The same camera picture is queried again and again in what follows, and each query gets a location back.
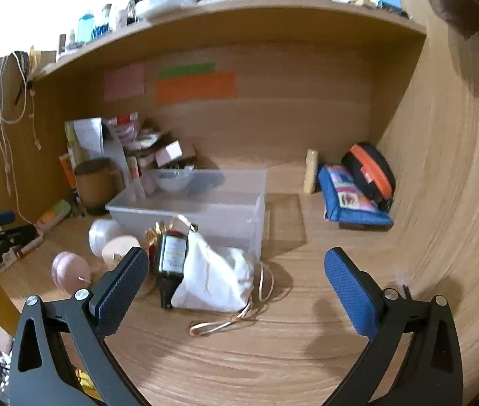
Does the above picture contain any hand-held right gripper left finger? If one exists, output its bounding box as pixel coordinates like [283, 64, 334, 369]
[9, 246, 151, 406]

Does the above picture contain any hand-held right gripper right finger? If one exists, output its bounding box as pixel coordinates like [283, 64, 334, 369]
[321, 246, 464, 406]

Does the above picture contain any cream round jar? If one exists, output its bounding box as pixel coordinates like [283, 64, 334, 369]
[102, 235, 141, 269]

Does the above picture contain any pink round candle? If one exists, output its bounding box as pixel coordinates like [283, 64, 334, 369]
[51, 251, 92, 294]

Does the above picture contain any green pump bottle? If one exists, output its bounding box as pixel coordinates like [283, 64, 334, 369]
[153, 230, 191, 309]

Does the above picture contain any white round jar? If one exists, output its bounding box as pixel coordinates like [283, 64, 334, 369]
[88, 219, 122, 256]

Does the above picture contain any red velvet pouch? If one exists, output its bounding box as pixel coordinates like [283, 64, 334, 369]
[143, 215, 200, 273]

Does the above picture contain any white drawstring bag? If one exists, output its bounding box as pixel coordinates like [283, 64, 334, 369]
[171, 232, 288, 338]

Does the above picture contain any clear plastic bin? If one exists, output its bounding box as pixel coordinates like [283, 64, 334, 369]
[105, 168, 267, 261]

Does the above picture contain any wooden desktop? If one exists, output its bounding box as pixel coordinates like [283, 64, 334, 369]
[0, 158, 472, 406]

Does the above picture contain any green orange tube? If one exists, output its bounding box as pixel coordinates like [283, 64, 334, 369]
[37, 199, 72, 232]

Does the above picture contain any blue zip pouch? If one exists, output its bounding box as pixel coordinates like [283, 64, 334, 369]
[316, 163, 394, 227]

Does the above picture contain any brown cardboard holder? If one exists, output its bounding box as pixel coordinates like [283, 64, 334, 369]
[74, 158, 124, 216]

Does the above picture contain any pale green bottle pack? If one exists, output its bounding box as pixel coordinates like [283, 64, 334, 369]
[65, 120, 80, 165]

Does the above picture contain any black orange zip pouch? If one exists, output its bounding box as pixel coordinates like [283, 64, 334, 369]
[341, 142, 396, 212]

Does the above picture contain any white paper sheet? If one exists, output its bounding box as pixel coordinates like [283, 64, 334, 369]
[73, 117, 105, 155]

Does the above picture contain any glass bowl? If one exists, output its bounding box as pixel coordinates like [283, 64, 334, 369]
[157, 168, 195, 193]

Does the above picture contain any beige bar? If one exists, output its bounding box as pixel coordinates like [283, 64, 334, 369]
[304, 149, 320, 194]

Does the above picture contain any small pink white box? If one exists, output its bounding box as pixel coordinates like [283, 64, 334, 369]
[155, 139, 195, 167]

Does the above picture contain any pile of printed packets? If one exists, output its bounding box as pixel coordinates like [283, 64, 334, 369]
[104, 112, 164, 153]

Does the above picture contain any pink sticky note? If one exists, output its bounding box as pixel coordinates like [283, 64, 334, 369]
[104, 63, 146, 101]

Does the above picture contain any blue liquid bottle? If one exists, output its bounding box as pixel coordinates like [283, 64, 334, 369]
[78, 9, 96, 43]

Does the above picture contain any orange sticky note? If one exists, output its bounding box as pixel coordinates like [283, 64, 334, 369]
[155, 71, 238, 104]

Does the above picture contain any green sticky note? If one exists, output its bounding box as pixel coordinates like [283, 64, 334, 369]
[158, 63, 216, 80]

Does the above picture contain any wooden shelf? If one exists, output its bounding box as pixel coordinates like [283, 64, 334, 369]
[32, 0, 428, 81]

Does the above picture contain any white hanging cord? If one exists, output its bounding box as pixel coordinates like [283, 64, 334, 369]
[0, 51, 41, 225]

